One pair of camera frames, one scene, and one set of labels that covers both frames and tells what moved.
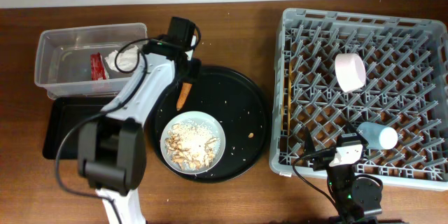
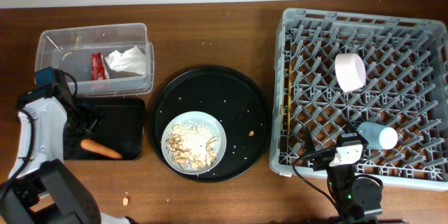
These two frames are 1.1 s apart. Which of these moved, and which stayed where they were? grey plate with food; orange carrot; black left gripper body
Moved: black left gripper body; orange carrot
Stayed: grey plate with food
